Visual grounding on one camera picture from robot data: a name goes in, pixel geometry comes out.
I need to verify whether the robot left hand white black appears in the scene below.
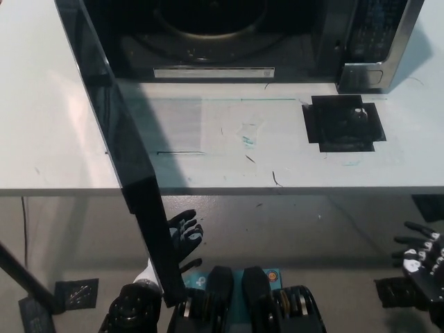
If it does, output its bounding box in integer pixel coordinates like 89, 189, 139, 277
167, 209, 204, 275

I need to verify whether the robot right hand white black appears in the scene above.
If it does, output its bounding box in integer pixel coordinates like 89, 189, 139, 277
391, 221, 444, 305

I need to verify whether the black glass microwave door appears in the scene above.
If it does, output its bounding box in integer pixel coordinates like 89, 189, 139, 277
53, 0, 187, 309

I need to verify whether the black ribbed robot body block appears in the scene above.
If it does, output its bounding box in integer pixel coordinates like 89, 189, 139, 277
167, 265, 237, 333
241, 265, 329, 333

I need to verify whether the round glass microwave turntable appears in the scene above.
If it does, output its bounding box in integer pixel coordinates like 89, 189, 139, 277
151, 0, 308, 40

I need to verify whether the stainless steel Farberware microwave body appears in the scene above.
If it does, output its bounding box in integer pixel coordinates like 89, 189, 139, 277
81, 0, 427, 95

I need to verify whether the black floor tape patch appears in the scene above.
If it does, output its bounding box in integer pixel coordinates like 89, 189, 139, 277
54, 277, 100, 311
17, 296, 57, 333
373, 275, 429, 311

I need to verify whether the clear plastic tape sheet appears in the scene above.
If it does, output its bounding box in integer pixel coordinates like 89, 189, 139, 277
154, 96, 266, 155

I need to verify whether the black clamp object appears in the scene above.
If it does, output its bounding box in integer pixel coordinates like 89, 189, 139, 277
319, 103, 370, 147

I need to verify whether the black stand leg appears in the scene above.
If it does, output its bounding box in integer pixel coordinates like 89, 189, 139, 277
0, 238, 62, 316

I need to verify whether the thin black cable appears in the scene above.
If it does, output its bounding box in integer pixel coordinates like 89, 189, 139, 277
20, 196, 30, 270

